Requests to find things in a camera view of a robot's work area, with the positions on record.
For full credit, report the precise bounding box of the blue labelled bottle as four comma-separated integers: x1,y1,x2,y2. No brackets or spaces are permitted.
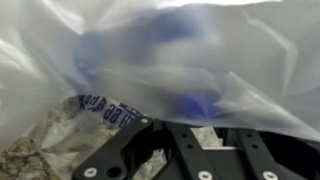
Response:
74,13,202,80

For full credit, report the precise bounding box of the clear plastic bag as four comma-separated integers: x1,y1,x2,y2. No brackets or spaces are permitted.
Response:
0,0,320,158

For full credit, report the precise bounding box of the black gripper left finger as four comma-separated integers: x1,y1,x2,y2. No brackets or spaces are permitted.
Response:
71,115,215,180

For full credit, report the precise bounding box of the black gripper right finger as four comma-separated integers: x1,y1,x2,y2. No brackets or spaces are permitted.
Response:
214,126,320,180

